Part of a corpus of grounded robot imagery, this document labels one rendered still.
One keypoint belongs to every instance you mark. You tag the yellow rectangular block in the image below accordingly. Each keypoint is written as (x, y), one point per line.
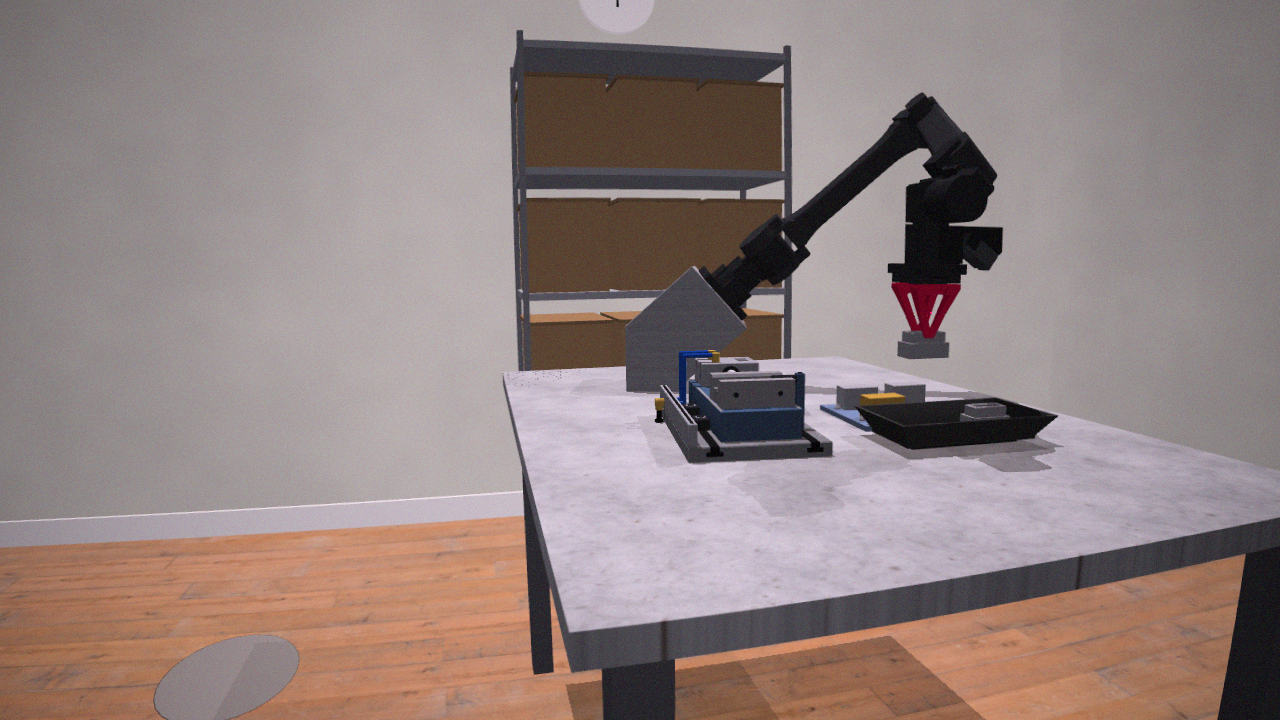
(885, 398)

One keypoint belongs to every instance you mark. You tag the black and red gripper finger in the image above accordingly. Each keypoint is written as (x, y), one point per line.
(901, 291)
(920, 291)

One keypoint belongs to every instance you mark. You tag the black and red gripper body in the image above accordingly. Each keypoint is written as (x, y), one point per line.
(922, 258)

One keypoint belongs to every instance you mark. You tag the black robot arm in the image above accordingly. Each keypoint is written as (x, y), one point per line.
(951, 200)

